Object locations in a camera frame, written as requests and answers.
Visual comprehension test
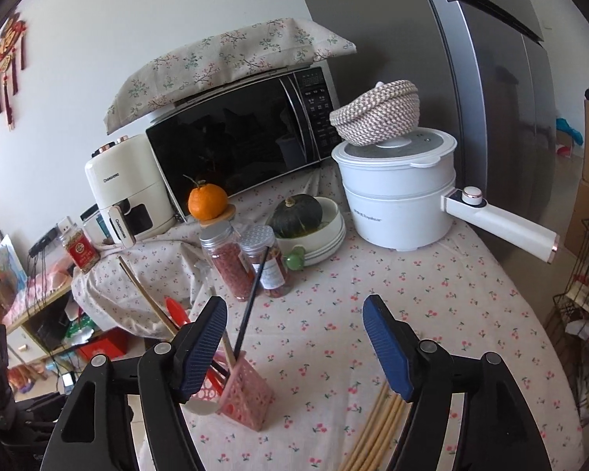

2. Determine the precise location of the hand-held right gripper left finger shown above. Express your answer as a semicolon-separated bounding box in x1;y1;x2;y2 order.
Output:
42;296;229;471

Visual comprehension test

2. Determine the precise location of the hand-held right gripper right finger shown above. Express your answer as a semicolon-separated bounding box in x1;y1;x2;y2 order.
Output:
362;294;555;471

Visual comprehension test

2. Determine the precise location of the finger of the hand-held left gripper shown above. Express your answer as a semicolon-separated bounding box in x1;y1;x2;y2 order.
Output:
16;395;77;419
11;419;66;458

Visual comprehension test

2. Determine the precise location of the pale bamboo chopstick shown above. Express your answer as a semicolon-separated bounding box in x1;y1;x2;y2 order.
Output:
118;256;177;338
222;330;238;368
119;263;172;338

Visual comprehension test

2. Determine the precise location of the black chopstick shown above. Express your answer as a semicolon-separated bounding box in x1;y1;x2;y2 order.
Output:
235;247;270;360

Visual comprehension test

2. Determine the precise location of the pink perforated utensil basket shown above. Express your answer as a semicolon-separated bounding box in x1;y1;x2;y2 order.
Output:
189;348;276;433

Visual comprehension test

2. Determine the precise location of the pile of wooden chopsticks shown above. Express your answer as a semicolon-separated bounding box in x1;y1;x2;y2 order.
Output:
338;381;410;471

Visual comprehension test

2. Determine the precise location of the cherry print tablecloth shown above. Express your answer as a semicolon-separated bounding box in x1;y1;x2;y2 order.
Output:
71;164;588;471

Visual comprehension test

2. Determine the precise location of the wooden shelf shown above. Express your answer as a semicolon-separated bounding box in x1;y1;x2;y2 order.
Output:
5;285;82;356

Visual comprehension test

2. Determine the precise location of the red box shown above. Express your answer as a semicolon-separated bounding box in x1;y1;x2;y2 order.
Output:
77;329;131;372

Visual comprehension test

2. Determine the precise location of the tall red spice jar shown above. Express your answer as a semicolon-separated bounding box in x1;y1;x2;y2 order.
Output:
199;222;256;303

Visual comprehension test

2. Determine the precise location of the green packet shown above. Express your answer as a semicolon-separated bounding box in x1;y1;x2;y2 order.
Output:
61;316;97;345

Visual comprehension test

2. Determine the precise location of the pink cloth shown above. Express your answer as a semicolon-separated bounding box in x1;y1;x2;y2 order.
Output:
2;260;75;325

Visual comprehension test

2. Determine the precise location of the short spice jar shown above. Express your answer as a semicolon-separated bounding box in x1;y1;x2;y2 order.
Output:
240;226;293;299

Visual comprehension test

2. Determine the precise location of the colourful framed picture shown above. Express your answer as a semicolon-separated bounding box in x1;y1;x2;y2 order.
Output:
0;233;29;306

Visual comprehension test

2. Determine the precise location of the white bowl with squash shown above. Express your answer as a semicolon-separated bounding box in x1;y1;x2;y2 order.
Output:
274;197;347;272

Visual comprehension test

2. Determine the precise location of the orange with stem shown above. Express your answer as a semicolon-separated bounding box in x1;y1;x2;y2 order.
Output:
184;174;229;221

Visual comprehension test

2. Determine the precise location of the black power strip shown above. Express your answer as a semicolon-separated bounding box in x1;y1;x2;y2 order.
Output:
27;229;62;259

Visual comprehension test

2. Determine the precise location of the white electric cooking pot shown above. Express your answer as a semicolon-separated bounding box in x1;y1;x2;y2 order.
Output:
331;126;561;264

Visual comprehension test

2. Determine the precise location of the red label tin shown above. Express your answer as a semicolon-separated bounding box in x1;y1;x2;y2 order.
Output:
59;226;99;274

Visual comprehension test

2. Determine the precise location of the clear container with black lid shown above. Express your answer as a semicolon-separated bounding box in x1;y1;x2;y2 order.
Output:
80;206;110;245

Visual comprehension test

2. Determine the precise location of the dark green squash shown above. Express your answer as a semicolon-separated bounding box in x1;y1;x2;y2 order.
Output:
273;196;324;239

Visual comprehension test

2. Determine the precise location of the cream air fryer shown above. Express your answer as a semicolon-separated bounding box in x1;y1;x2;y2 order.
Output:
84;133;178;246

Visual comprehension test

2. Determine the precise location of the black microwave oven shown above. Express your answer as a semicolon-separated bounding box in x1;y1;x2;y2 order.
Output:
145;65;336;222

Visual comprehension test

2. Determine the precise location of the grey refrigerator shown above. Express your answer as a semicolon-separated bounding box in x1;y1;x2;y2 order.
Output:
410;0;571;267

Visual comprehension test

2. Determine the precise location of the floral cloth cover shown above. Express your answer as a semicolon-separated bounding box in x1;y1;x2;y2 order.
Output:
103;17;359;136

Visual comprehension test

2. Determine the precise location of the blue plastic bag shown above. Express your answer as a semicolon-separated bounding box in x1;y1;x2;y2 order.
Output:
555;117;586;147

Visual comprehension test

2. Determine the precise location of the black wire rack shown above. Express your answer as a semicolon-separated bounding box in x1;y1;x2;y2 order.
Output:
544;215;589;424

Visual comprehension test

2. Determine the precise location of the woven rope basket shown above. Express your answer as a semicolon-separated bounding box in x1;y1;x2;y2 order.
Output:
330;80;420;147

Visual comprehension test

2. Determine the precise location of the red wall ornament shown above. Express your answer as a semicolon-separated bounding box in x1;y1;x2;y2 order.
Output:
0;12;28;132

